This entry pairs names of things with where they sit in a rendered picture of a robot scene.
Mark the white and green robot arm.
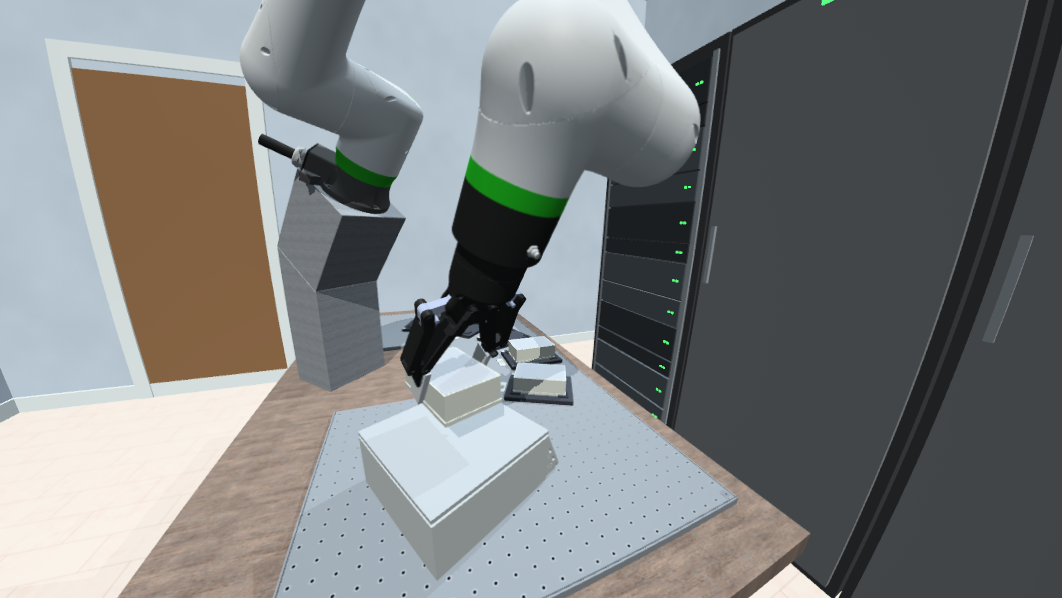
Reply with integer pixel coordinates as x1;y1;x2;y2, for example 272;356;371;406
240;0;700;269

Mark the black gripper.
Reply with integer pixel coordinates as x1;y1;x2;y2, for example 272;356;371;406
400;242;527;405

